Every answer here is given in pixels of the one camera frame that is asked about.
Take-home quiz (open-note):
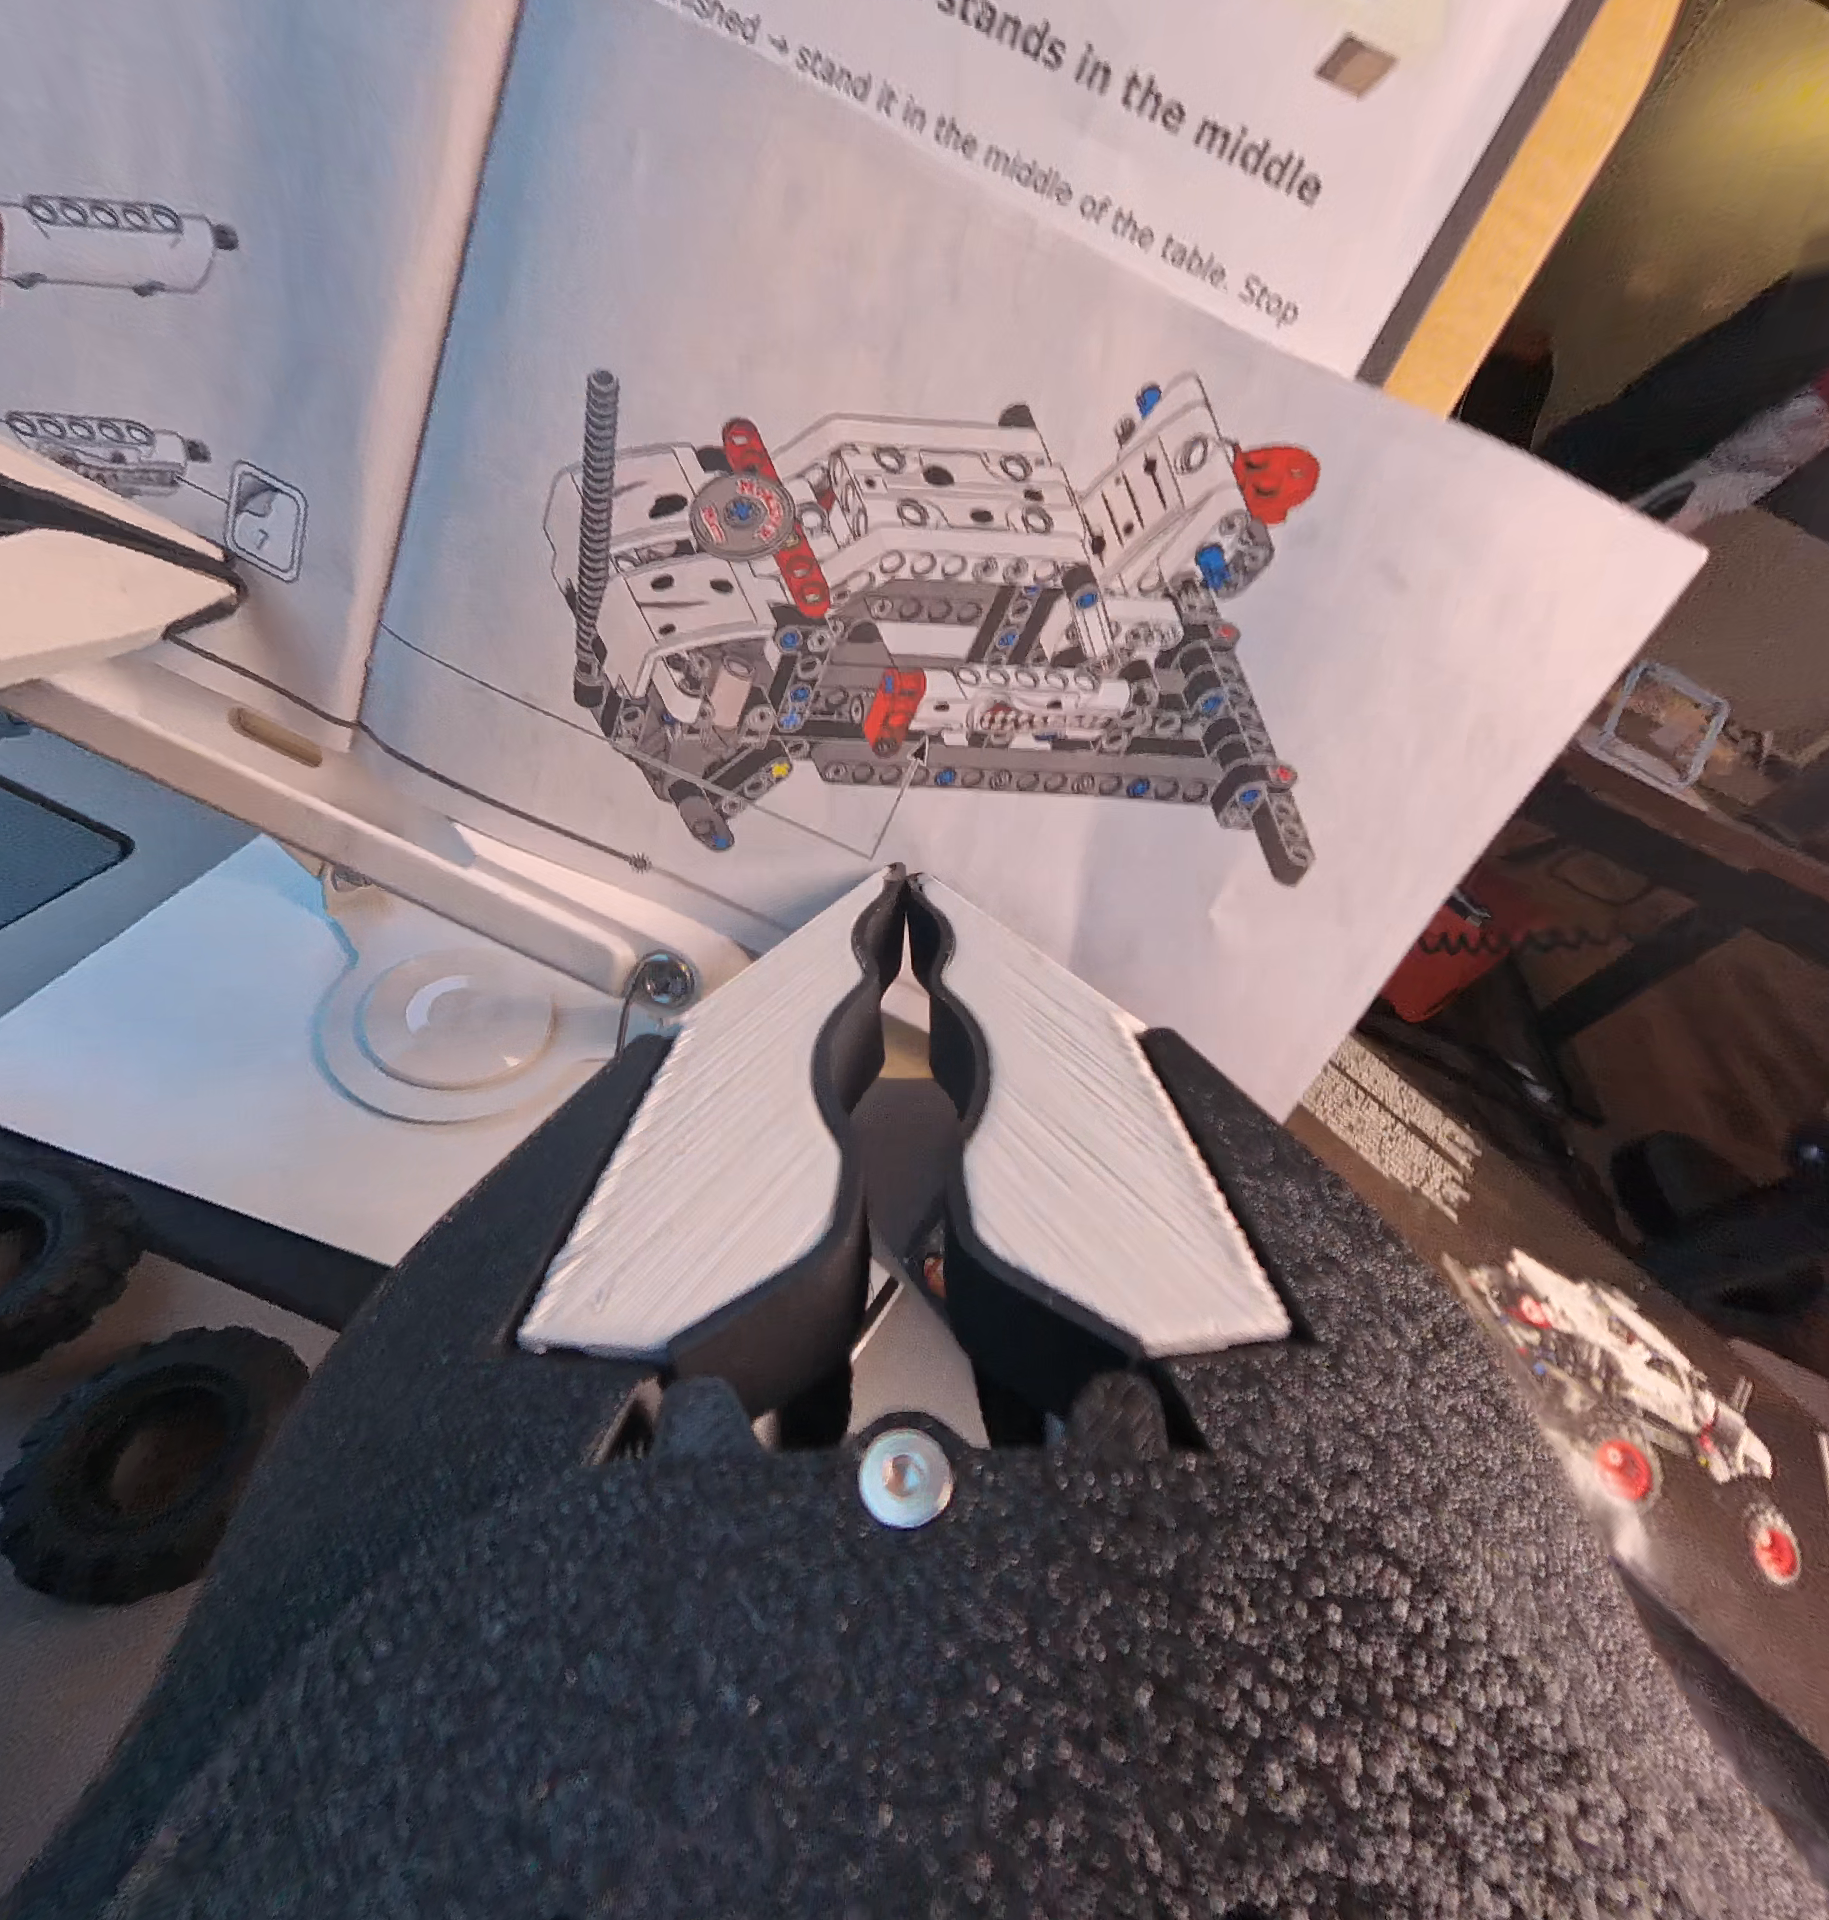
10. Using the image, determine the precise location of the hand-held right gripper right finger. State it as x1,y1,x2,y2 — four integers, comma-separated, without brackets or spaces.
908,876,1297,1358

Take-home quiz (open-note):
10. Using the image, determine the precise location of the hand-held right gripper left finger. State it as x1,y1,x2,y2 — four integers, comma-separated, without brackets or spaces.
518,869,903,1358

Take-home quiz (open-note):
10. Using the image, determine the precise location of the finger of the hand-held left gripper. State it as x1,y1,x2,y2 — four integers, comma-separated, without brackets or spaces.
0,405,245,706

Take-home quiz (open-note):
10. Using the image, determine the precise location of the printed task sheet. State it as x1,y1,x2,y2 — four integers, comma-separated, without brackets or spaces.
644,0,1612,378

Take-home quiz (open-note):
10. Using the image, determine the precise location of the black flat plate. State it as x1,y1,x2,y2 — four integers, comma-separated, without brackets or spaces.
0,749,130,964

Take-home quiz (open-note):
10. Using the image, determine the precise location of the white booklet stand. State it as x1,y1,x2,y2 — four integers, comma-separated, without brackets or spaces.
0,667,761,1268

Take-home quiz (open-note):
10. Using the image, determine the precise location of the toy set cardboard box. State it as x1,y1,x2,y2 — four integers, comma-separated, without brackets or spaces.
1290,1031,1829,1808

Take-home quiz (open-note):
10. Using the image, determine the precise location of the white instruction booklet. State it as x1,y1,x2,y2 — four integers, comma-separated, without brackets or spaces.
0,0,1712,1127

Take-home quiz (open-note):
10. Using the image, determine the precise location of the black rubber tyre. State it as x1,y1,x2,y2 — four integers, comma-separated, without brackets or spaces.
0,1152,146,1390
0,1326,313,1605

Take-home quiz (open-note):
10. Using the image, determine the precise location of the wooden backing board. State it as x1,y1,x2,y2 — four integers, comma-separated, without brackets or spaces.
1377,0,1687,422

